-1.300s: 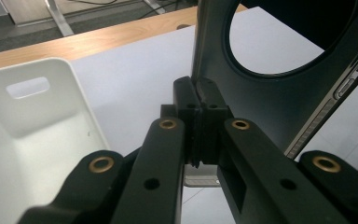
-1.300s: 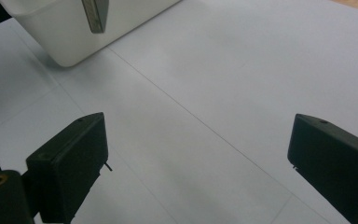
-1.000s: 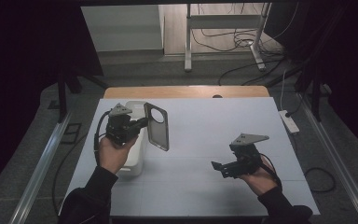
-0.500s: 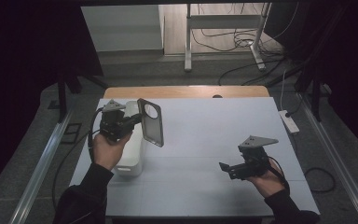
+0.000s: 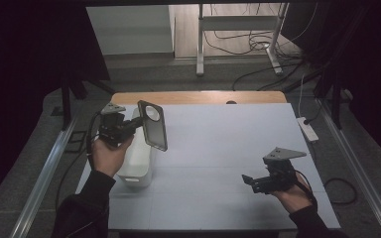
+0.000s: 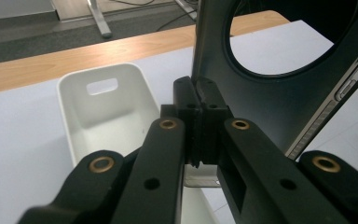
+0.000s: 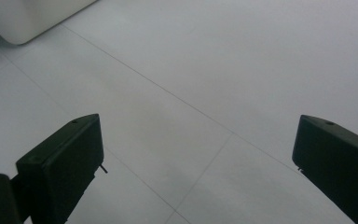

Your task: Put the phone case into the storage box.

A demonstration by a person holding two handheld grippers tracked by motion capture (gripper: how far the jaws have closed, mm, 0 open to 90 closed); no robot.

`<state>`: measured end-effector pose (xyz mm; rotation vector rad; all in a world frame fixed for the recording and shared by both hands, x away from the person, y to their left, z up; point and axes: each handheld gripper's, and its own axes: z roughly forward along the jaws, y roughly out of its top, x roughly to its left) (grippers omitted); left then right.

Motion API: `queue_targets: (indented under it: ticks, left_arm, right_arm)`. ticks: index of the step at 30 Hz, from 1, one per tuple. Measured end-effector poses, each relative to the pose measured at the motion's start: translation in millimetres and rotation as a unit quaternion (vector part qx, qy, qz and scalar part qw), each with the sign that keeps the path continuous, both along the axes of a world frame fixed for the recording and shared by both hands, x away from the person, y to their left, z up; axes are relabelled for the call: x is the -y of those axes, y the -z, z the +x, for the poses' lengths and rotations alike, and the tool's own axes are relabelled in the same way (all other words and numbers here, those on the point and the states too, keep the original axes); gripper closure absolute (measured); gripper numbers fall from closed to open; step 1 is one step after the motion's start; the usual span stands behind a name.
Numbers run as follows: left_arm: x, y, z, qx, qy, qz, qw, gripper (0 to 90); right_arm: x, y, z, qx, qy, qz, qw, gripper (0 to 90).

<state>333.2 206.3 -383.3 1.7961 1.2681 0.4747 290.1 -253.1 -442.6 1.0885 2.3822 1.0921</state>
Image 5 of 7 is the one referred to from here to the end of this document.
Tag tangled black floor cables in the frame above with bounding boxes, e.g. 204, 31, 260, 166
202, 3, 312, 58

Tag black power strip cable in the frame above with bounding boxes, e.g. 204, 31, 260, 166
303, 101, 325, 127

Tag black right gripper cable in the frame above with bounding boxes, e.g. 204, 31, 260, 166
294, 169, 358, 209

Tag black floor frames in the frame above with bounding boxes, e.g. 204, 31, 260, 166
63, 130, 89, 154

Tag black metal stand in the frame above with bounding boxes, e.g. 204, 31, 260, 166
50, 76, 117, 132
312, 65, 355, 131

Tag black curtain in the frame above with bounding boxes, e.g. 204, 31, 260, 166
281, 0, 381, 173
0, 0, 111, 212

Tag dark phone case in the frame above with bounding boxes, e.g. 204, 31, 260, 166
136, 99, 169, 153

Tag white panel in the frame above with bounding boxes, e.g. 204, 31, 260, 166
85, 4, 175, 56

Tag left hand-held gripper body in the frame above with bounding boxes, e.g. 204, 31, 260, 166
97, 101, 137, 148

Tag person's left hand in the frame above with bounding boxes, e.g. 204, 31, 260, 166
90, 133, 135, 179

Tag wooden table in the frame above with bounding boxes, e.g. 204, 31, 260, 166
109, 90, 289, 106

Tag white metal desk frame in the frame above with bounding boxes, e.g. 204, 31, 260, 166
195, 2, 291, 77

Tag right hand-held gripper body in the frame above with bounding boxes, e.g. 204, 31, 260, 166
260, 146, 309, 195

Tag person's right hand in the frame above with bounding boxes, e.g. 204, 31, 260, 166
270, 173, 315, 215

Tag white power strip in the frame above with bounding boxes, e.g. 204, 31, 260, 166
296, 116, 320, 144

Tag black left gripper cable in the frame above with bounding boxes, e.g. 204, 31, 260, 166
55, 111, 103, 212

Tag thin white cable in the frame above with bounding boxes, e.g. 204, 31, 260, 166
297, 73, 308, 119

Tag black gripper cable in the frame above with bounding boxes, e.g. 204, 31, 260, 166
294, 169, 358, 209
55, 111, 103, 212

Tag aluminium rail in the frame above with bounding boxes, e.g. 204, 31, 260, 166
315, 98, 381, 238
9, 118, 79, 238

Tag white plastic bin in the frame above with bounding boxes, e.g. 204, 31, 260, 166
115, 106, 162, 189

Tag long black floor cable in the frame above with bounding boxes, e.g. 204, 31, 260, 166
231, 61, 305, 92

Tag white table board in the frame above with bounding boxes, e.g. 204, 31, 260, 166
74, 102, 342, 231

